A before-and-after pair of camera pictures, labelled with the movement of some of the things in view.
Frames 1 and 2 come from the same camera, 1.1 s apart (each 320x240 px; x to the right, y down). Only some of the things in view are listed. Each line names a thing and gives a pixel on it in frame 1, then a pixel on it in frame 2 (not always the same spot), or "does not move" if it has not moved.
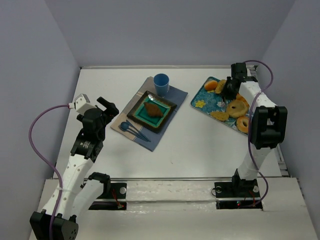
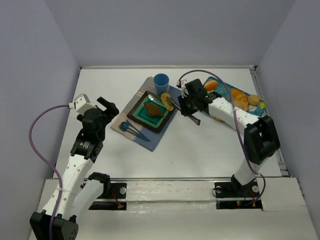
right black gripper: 230,87 -> 184,106
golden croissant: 241,98 does not move
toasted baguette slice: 220,86 -> 164,96
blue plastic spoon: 125,125 does not move
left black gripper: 106,110 does not move
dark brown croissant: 153,110 does not move
